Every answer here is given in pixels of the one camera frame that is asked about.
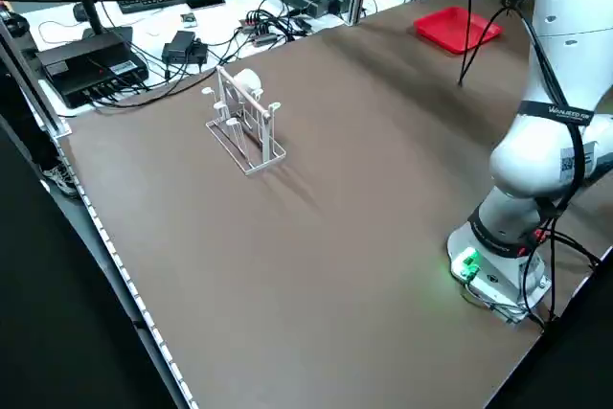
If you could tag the black power adapter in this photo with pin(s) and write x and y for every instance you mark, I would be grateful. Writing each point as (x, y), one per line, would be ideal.
(179, 45)

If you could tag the red plastic tray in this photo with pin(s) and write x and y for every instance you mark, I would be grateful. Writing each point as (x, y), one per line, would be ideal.
(440, 28)

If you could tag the aluminium table rail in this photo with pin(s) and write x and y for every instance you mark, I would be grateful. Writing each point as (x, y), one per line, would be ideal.
(43, 97)

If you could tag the white cup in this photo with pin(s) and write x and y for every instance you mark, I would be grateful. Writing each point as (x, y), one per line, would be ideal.
(246, 81)

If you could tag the small card box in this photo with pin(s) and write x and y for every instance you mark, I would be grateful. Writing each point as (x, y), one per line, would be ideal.
(190, 20)

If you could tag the black usb hub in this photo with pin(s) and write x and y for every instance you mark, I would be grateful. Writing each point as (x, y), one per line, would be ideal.
(258, 35)

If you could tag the black monitor stand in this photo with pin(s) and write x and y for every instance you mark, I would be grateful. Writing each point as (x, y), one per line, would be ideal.
(91, 11)

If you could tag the flat black electronics box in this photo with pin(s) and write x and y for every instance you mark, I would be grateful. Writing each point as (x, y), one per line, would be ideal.
(81, 69)

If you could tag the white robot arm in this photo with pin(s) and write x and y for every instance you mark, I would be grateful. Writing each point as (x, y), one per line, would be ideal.
(551, 150)

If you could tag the person's foot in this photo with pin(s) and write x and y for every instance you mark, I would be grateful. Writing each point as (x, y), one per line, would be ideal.
(60, 179)

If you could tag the person's leg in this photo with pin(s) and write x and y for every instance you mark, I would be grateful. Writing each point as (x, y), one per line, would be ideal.
(29, 141)

